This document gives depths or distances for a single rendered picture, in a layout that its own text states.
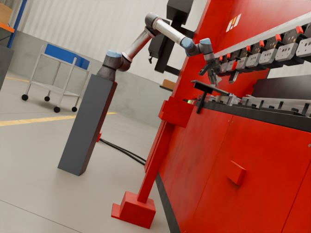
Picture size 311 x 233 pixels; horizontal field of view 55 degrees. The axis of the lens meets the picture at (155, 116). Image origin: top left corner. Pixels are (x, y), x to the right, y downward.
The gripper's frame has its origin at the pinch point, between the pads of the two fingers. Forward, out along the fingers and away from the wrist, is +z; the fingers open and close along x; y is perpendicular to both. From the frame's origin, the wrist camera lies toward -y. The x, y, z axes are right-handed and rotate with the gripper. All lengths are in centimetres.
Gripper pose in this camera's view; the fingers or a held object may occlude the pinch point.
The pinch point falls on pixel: (214, 85)
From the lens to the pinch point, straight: 232.7
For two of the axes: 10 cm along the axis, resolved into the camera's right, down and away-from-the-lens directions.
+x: -2.7, -1.5, 9.5
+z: 3.0, 9.2, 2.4
